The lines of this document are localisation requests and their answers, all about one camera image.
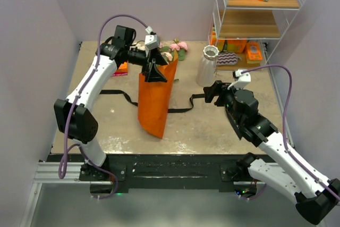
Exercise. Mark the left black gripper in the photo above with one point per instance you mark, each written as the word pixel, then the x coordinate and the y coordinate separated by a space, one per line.
pixel 153 73

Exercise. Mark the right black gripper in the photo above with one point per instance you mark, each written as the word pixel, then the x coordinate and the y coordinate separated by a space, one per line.
pixel 210 92

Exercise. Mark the orange paper flower wrap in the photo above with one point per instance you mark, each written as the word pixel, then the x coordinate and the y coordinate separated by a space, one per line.
pixel 153 101

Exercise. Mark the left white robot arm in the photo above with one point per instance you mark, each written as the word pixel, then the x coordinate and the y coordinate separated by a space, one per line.
pixel 73 114

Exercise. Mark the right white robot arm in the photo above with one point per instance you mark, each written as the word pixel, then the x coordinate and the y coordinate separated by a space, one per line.
pixel 313 193

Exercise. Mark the white faceted ceramic vase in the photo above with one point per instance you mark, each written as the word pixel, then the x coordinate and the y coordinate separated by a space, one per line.
pixel 207 66

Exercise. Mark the artificial rose bouquet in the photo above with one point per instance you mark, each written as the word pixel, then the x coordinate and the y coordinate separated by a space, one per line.
pixel 171 52

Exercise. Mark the pink orange candy box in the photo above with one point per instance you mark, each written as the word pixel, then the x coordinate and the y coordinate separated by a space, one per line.
pixel 122 70

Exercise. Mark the striped purple grey sleep mask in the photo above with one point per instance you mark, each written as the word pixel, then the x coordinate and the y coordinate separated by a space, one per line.
pixel 228 58

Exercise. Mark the orange box bottom shelf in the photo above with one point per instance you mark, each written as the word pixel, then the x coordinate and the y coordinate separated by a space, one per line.
pixel 227 45

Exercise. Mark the yellow orange packet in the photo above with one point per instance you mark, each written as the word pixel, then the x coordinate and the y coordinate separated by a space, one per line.
pixel 253 53

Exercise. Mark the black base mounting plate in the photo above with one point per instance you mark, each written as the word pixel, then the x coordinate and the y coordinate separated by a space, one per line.
pixel 225 173

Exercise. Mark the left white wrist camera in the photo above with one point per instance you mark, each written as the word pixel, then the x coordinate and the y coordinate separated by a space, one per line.
pixel 151 42

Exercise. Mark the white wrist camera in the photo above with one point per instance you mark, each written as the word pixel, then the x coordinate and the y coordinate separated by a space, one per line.
pixel 151 42
pixel 241 79

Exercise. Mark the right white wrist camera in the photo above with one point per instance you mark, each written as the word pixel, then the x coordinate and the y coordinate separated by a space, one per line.
pixel 241 79

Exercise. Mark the white wire shelf rack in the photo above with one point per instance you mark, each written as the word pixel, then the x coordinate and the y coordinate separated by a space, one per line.
pixel 265 23

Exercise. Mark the aluminium rail frame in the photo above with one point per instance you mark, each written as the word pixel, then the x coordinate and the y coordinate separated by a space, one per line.
pixel 154 190

